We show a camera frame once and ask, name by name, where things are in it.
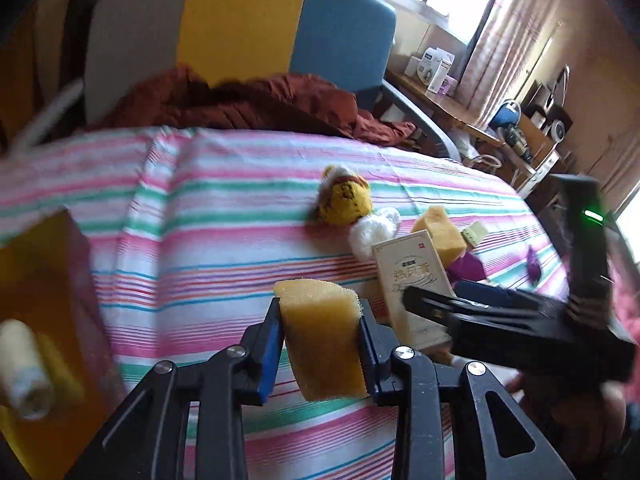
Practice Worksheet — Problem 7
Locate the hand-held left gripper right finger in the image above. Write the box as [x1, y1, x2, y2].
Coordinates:
[357, 300, 576, 480]

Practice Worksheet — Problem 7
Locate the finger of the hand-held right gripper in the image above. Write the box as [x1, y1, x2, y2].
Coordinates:
[402, 286, 571, 333]
[455, 280, 527, 306]

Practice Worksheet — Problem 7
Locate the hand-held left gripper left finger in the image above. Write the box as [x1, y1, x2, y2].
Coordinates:
[65, 297, 286, 480]

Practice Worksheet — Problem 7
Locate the long yellow sponge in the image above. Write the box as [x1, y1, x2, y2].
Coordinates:
[272, 280, 368, 403]

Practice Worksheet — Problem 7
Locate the cube yellow sponge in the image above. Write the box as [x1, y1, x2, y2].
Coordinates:
[411, 205, 468, 263]

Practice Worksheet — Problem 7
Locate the cream cardboard box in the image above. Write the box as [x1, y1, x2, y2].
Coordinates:
[372, 230, 457, 348]

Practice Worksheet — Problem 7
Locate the gold metal tin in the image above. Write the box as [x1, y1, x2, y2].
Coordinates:
[0, 207, 123, 480]

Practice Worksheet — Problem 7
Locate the purple pouch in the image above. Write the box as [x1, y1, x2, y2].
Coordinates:
[446, 251, 488, 282]

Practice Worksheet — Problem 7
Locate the person's pink clothing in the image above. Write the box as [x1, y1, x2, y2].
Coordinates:
[612, 255, 640, 341]

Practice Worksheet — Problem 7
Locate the white fluffy pompom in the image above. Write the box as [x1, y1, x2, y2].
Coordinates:
[349, 207, 402, 261]

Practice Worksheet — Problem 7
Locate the wooden shelf unit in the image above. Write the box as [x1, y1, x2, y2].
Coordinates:
[500, 80, 576, 196]

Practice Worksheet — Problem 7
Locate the yellow plush toy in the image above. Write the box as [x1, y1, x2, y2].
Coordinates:
[312, 164, 375, 226]

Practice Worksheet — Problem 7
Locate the wooden desk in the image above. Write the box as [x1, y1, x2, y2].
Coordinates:
[387, 67, 506, 148]

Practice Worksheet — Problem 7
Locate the white printed box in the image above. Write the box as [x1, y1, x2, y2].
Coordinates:
[425, 47, 456, 93]

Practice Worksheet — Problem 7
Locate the dark red blanket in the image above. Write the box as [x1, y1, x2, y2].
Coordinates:
[95, 65, 416, 148]

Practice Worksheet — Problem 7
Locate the patterned beige curtain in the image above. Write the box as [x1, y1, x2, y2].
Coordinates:
[462, 0, 568, 126]

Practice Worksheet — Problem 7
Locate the white gauze roll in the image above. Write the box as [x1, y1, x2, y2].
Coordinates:
[0, 320, 53, 421]

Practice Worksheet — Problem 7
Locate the grey yellow blue armchair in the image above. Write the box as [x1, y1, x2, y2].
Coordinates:
[10, 0, 461, 161]

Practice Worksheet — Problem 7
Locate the black rolled mat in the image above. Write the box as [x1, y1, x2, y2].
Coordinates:
[60, 0, 108, 126]

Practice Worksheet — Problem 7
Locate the wooden wardrobe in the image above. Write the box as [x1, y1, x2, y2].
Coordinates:
[0, 10, 41, 136]

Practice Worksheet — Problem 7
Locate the white cable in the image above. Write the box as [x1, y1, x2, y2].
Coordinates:
[470, 152, 501, 176]

